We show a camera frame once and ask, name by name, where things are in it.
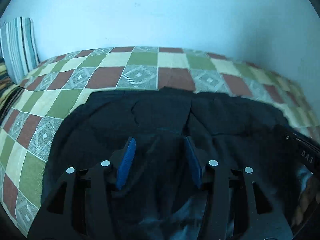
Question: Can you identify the dark navy puffer jacket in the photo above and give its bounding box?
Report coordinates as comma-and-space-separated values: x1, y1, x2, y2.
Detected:
41, 86, 316, 240

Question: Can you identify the blue white striped pillow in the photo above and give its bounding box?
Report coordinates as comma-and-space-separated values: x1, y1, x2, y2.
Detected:
1, 17, 39, 83

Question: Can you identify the yellow black striped pillow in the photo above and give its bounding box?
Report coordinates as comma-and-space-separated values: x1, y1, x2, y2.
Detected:
0, 57, 24, 123

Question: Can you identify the checkered green brown bedspread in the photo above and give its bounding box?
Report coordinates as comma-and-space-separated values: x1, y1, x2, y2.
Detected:
1, 47, 319, 235

